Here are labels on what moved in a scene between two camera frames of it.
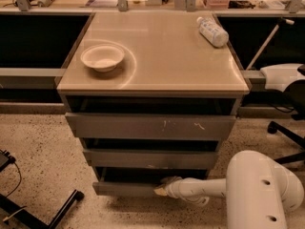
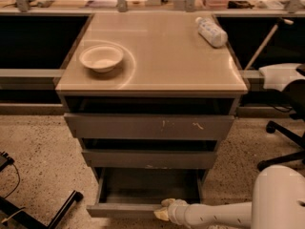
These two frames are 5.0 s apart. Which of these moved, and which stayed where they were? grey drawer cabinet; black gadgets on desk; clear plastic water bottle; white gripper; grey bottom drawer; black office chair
Moved: grey bottom drawer; white gripper
Stayed: clear plastic water bottle; grey drawer cabinet; black office chair; black gadgets on desk
